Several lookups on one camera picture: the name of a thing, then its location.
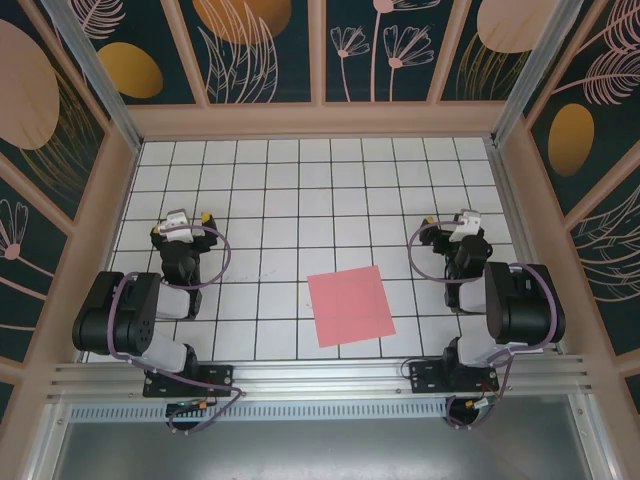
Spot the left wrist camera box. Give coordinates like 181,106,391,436
158,210,195,243

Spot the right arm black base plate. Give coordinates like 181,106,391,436
408,360,501,397

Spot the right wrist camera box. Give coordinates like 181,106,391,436
448,209,483,244

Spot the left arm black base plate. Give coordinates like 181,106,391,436
142,363,237,399

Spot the aluminium mounting rail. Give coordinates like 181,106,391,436
47,354,599,402

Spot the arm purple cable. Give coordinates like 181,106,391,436
107,224,245,437
407,219,561,432

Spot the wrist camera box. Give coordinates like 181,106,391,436
158,210,195,243
448,209,483,244

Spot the aluminium corner post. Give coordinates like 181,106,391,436
39,0,144,152
491,0,587,147

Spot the slotted grey cable duct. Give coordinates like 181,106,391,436
67,403,451,423

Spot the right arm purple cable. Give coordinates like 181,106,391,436
407,219,561,432

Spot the pink paper sheet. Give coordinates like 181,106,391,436
306,265,398,349

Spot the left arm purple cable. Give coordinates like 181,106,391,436
107,224,245,437

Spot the small board with yellow plug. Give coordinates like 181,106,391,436
167,397,219,415
462,393,501,412

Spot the grey metal sheet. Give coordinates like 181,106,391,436
49,394,599,480

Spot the aluminium side rail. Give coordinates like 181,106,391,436
485,139,557,357

